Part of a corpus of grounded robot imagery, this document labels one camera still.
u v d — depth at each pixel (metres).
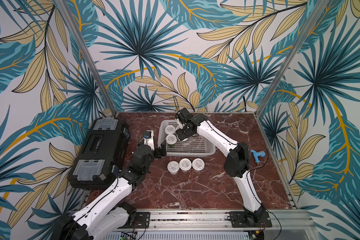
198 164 0.86
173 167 0.86
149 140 0.67
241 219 0.74
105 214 0.46
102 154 0.78
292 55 0.85
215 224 0.73
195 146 1.00
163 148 0.70
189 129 0.66
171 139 0.95
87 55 0.84
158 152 0.69
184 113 0.73
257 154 0.95
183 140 0.84
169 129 1.00
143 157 0.56
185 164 0.86
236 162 0.54
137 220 0.72
